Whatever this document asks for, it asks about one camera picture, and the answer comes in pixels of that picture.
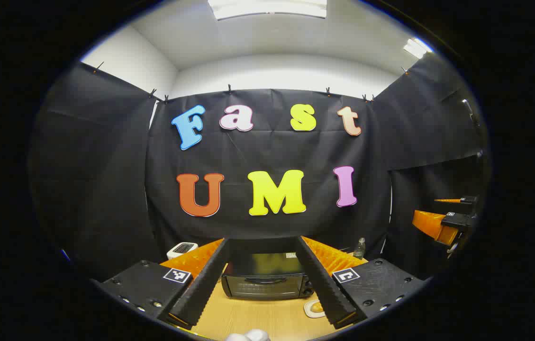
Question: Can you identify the black electric oven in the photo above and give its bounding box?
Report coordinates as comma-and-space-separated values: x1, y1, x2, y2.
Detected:
220, 251, 316, 301

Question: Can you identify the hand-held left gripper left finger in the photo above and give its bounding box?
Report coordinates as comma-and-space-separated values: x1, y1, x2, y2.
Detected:
99, 238, 230, 331

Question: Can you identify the small ceiling light panel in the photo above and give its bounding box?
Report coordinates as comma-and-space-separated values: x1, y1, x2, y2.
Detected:
403, 37, 434, 59

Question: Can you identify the white toaster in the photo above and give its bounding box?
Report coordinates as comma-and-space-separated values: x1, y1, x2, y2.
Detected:
167, 242, 199, 260

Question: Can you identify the large ceiling light panel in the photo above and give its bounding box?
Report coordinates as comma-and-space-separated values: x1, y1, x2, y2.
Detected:
208, 0, 327, 20

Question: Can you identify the white square plate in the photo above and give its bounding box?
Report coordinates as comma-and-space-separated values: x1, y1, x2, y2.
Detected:
303, 299, 327, 319

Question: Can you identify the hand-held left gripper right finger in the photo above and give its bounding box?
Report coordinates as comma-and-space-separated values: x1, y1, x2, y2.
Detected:
295, 235, 427, 331

